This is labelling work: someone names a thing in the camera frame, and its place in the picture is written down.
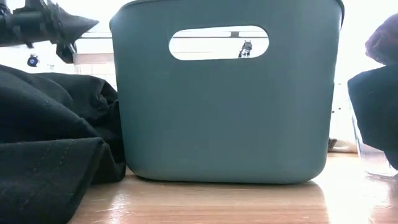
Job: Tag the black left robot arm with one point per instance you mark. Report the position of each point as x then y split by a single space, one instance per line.
7 28

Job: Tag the black dome camera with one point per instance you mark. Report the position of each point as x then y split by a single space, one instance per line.
32 61

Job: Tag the small white cloth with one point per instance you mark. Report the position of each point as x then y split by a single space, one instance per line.
346 147

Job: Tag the teal plastic bin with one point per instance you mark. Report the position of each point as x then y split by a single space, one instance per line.
224 118

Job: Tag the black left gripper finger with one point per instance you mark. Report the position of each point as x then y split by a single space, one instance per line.
74 25
66 53

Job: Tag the clear plastic bin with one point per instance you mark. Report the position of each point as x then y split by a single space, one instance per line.
370 161

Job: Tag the distant black device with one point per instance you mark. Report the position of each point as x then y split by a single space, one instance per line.
245 49

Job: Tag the black cloth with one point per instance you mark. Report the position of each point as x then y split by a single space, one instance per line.
46 130

